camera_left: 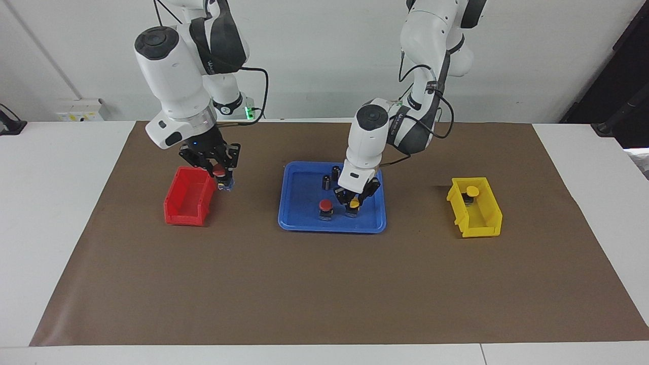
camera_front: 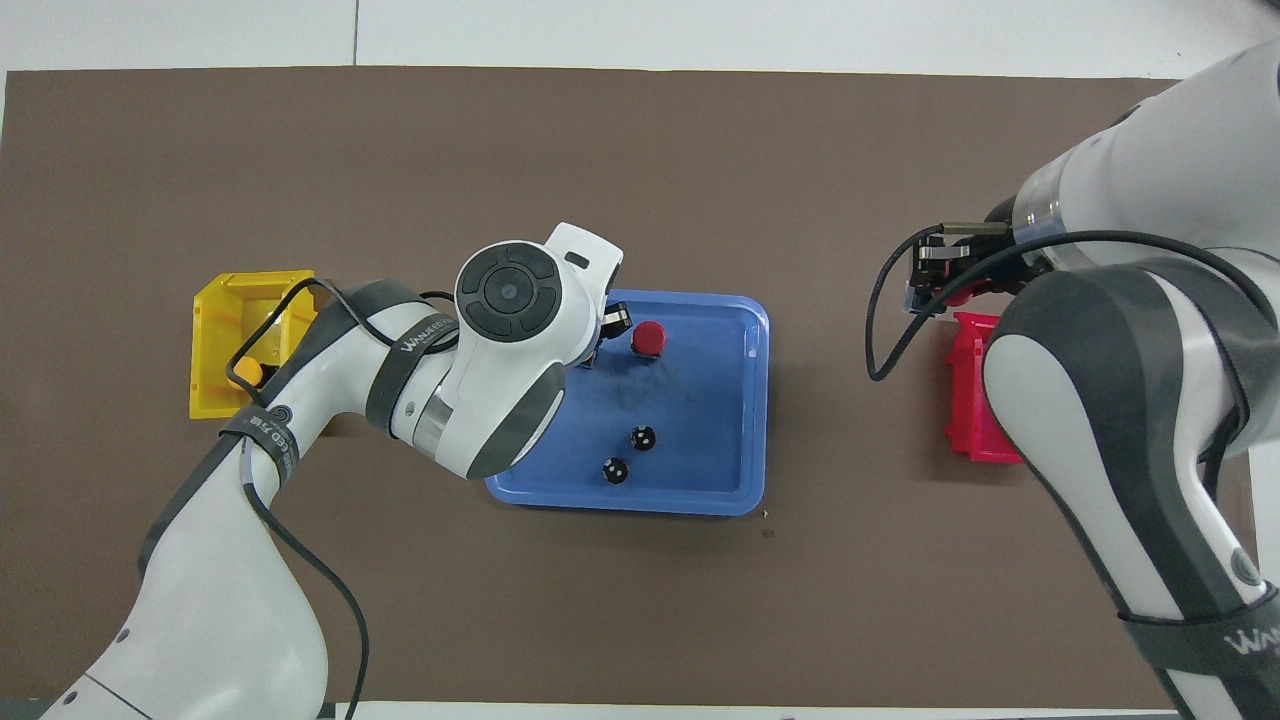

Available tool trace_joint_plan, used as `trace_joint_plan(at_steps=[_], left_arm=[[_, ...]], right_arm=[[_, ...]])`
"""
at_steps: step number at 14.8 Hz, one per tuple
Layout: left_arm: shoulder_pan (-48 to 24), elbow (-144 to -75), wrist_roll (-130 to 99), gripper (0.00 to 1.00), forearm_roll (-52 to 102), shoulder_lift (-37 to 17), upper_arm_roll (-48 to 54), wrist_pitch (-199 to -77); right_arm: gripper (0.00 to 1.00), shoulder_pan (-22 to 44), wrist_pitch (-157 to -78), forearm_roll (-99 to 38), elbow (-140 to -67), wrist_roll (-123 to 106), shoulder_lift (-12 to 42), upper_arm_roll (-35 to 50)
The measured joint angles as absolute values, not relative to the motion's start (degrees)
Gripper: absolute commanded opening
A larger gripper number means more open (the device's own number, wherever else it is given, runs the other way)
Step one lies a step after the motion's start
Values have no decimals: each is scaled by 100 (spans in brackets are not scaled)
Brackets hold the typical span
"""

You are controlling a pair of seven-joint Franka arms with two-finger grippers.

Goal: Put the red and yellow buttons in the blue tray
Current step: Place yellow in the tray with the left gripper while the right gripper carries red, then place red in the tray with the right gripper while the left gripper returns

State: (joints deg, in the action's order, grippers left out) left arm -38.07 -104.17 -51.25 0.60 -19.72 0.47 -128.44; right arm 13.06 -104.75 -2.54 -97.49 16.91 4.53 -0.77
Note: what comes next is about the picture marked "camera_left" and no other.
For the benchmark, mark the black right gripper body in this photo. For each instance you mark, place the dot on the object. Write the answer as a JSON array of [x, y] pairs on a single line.
[[203, 147]]

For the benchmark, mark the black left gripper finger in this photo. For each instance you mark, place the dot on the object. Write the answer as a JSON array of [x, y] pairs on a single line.
[[341, 197], [369, 200]]

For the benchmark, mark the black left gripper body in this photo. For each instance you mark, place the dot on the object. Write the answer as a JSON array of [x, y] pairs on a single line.
[[361, 195]]

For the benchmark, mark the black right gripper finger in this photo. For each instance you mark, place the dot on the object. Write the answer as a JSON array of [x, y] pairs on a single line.
[[232, 159], [203, 163]]

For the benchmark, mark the yellow push button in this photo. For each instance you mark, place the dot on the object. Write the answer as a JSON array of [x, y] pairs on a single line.
[[354, 204], [472, 191]]

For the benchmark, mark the red push button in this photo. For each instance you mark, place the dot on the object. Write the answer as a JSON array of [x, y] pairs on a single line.
[[325, 205], [219, 172]]

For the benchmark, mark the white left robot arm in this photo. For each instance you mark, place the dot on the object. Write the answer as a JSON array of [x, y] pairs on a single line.
[[367, 137]]

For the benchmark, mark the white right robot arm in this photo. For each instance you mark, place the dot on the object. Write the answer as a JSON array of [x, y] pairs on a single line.
[[172, 81]]

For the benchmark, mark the blue plastic tray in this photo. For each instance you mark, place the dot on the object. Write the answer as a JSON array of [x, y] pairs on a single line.
[[299, 213]]

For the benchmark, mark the black cylinder capacitor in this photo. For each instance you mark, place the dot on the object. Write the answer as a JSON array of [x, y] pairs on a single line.
[[335, 173], [326, 182]]

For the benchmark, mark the red plastic bin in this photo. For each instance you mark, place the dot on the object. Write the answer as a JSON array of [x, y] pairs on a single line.
[[185, 215]]

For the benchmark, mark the brown table mat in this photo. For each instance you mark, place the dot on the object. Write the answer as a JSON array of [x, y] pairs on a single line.
[[324, 284]]

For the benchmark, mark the yellow plastic bin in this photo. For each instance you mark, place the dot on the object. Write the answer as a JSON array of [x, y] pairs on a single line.
[[479, 230]]

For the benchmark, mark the black tripod leg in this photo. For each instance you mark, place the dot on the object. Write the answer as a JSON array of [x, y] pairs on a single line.
[[616, 120]]

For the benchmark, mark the grey plastic sheet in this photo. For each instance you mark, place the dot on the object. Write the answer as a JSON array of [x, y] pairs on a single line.
[[640, 163]]

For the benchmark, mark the black backdrop panel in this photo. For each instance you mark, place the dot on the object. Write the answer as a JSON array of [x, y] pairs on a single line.
[[628, 61]]

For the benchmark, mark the black clamp mount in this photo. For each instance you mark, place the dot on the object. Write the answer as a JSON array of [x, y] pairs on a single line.
[[10, 125]]

